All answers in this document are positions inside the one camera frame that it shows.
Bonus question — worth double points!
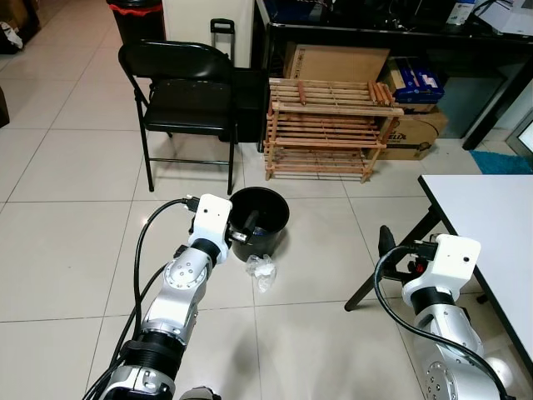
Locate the black round rubbish bin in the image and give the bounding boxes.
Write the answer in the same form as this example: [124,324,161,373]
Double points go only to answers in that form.
[227,187,291,262]

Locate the black bin with red bag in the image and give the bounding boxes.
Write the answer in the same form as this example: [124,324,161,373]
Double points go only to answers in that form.
[107,0,165,44]

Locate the crumpled clear plastic wrap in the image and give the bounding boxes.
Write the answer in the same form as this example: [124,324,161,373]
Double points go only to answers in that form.
[246,254,277,293]

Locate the printed brown cardboard box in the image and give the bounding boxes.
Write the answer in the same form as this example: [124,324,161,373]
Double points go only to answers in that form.
[377,110,449,161]

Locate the black folding chair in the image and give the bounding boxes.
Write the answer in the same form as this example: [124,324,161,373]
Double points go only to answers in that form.
[118,40,242,195]

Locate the blue floor mat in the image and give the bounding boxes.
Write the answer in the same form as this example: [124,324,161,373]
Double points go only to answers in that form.
[471,150,533,176]

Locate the wooden slatted shoe rack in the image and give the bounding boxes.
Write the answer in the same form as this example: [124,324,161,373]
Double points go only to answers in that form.
[263,77,406,183]

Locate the blue printed box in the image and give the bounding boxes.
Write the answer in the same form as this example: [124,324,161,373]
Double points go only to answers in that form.
[388,57,445,104]

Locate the robot left leg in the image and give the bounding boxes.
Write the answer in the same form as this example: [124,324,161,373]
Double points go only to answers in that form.
[179,386,222,400]

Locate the grey framed glass door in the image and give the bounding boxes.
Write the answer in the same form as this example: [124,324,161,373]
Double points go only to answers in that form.
[506,82,533,159]

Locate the plain brown cardboard box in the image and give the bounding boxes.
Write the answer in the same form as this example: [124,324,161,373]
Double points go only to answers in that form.
[283,43,391,84]

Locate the black desk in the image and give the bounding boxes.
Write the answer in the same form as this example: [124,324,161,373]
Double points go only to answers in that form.
[254,0,533,151]

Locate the white box with blue print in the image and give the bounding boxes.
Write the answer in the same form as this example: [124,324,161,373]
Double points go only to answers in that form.
[446,0,480,26]

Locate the white flat box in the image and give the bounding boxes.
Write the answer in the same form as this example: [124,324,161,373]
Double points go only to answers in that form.
[476,0,533,36]

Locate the white shoe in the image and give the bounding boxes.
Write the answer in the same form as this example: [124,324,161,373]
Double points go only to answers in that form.
[0,21,24,51]

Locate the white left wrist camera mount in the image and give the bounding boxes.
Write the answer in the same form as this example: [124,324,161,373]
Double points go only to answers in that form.
[190,194,233,251]

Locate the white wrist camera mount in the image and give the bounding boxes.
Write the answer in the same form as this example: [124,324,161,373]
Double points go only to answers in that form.
[402,235,482,303]
[190,194,233,251]

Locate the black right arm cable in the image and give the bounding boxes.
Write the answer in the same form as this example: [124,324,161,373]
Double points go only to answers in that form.
[372,243,511,400]

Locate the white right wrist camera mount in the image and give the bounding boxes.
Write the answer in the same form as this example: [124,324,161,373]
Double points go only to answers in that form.
[402,235,482,303]

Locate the black suitcase with handle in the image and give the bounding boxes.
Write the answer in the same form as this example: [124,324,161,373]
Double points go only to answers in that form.
[210,18,270,147]

